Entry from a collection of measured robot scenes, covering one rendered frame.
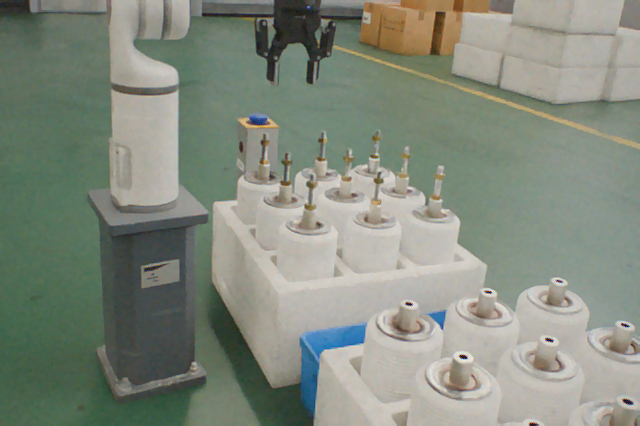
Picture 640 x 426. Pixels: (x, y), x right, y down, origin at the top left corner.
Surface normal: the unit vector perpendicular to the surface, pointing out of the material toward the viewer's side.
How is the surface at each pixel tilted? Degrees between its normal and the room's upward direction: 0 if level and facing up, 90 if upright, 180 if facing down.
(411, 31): 90
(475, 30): 90
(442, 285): 90
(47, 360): 0
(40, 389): 0
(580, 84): 90
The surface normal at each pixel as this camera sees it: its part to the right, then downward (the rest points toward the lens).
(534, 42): -0.86, 0.13
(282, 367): 0.39, 0.38
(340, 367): 0.08, -0.92
